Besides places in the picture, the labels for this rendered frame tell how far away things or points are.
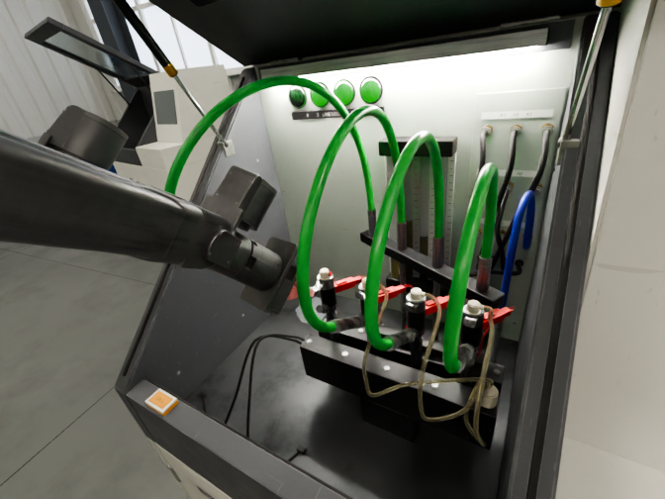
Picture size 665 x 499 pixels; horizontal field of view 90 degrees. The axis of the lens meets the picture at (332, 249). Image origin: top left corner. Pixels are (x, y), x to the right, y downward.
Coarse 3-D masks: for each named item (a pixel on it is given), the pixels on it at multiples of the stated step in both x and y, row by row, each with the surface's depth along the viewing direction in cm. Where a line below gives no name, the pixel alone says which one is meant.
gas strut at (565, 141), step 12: (600, 0) 30; (612, 0) 30; (600, 12) 31; (600, 24) 32; (600, 36) 32; (588, 60) 34; (588, 72) 35; (576, 96) 38; (576, 108) 38; (564, 132) 41; (564, 144) 42; (576, 144) 41
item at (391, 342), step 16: (416, 144) 37; (432, 144) 43; (400, 160) 35; (432, 160) 47; (400, 176) 34; (384, 208) 33; (384, 224) 33; (384, 240) 33; (432, 240) 57; (432, 256) 58; (368, 272) 33; (368, 288) 33; (368, 304) 34; (368, 320) 34; (368, 336) 36; (400, 336) 44
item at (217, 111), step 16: (256, 80) 47; (272, 80) 48; (288, 80) 50; (304, 80) 51; (240, 96) 46; (208, 112) 45; (224, 112) 46; (208, 128) 45; (352, 128) 59; (192, 144) 44; (176, 160) 44; (176, 176) 45; (368, 176) 66; (368, 192) 67; (368, 208) 69
